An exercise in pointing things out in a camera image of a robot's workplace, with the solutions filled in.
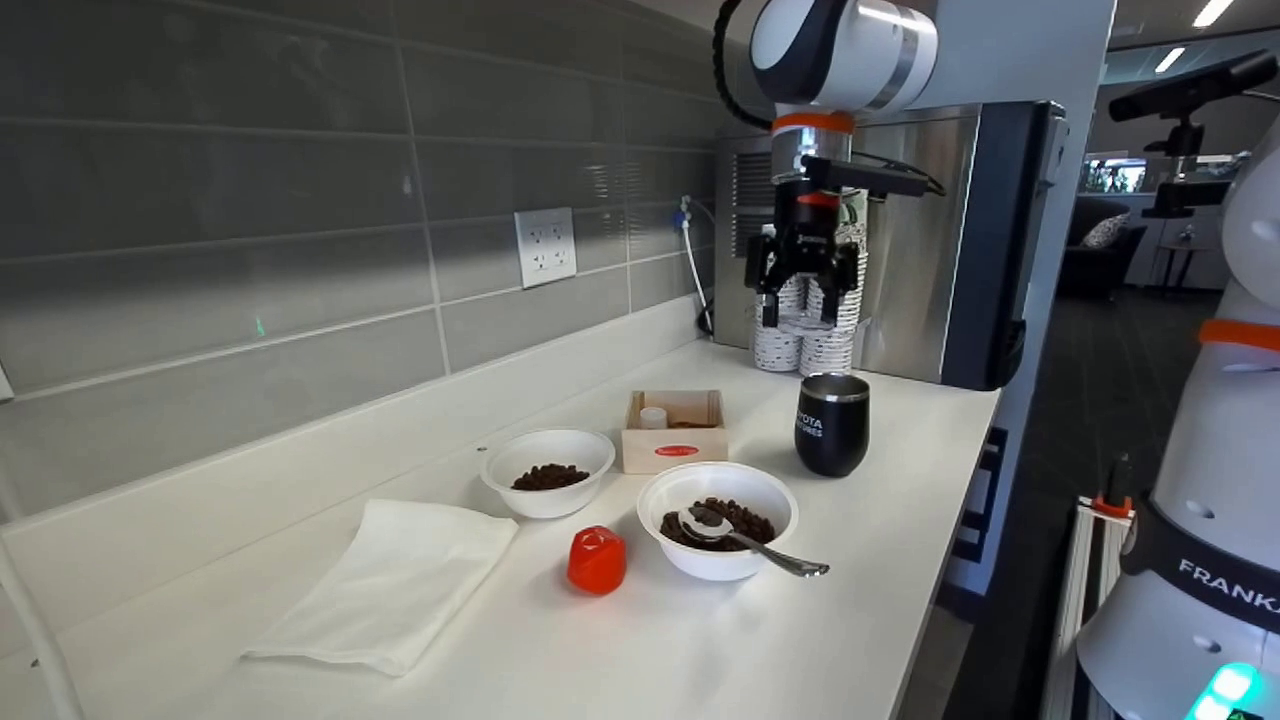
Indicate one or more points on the black insulated cup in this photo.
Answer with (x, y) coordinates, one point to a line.
(834, 427)

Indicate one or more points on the white post with orange top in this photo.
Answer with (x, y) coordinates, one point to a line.
(1104, 563)

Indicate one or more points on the brown food pieces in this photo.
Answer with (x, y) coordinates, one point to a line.
(747, 523)
(550, 473)

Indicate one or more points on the tall speckled paper cup stack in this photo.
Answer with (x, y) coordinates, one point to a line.
(834, 353)

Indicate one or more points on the ceiling light strip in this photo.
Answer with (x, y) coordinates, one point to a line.
(1210, 12)
(1170, 62)

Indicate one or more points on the small white bowl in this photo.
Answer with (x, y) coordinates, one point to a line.
(546, 496)

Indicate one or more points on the large white bowl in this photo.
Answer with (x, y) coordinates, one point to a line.
(721, 542)

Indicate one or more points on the short speckled paper cup stack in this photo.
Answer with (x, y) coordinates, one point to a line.
(779, 350)

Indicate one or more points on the white folded napkin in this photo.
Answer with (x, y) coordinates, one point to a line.
(385, 587)

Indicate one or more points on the metal spoon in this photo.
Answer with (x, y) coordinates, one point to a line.
(780, 552)

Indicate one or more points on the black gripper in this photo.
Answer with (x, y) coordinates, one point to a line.
(804, 244)

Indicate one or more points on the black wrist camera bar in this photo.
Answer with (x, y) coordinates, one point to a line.
(882, 179)

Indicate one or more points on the black camera on tripod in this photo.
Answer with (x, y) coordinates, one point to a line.
(1183, 100)

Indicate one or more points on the red toy bell pepper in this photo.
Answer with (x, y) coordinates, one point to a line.
(598, 563)

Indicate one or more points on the stainless steel appliance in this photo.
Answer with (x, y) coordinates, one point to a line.
(935, 266)

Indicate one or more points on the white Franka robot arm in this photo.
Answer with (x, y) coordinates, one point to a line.
(853, 44)

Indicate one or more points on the white wall outlet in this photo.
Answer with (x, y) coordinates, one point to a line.
(546, 244)

